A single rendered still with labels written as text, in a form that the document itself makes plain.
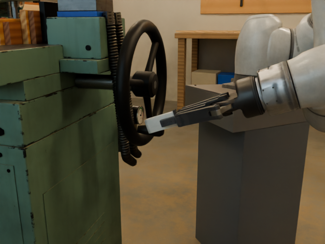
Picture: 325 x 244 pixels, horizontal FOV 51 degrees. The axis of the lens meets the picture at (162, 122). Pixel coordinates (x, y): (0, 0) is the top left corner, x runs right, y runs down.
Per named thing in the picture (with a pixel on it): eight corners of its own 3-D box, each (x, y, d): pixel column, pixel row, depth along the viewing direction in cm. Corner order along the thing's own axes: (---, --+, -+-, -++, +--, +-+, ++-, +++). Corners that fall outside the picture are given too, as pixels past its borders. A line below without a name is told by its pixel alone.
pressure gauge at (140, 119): (138, 132, 110) (137, 108, 107) (126, 131, 111) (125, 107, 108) (144, 127, 115) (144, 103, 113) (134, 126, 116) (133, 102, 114)
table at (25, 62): (35, 92, 55) (31, 54, 53) (-105, 83, 63) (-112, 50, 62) (155, 57, 110) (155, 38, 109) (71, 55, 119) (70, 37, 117)
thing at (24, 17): (28, 44, 79) (24, 9, 77) (22, 44, 80) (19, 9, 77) (75, 40, 98) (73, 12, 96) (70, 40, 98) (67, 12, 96)
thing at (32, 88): (25, 101, 67) (23, 81, 66) (-58, 95, 73) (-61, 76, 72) (112, 73, 104) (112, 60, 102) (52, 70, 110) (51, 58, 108)
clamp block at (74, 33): (100, 59, 75) (98, 16, 72) (47, 57, 79) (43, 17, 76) (126, 53, 89) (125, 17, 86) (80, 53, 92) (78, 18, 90)
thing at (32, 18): (36, 44, 79) (33, 10, 77) (31, 44, 80) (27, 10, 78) (72, 40, 94) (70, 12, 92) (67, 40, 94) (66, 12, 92)
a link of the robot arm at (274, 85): (287, 63, 57) (251, 74, 59) (301, 114, 58) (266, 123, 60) (284, 58, 65) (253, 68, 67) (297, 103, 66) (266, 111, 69)
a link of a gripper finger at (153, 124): (180, 124, 70) (179, 125, 69) (149, 132, 72) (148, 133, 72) (175, 110, 69) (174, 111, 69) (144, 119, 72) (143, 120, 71)
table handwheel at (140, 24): (153, -10, 73) (177, 68, 98) (69, -8, 78) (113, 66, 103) (119, 110, 61) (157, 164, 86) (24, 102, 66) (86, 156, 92)
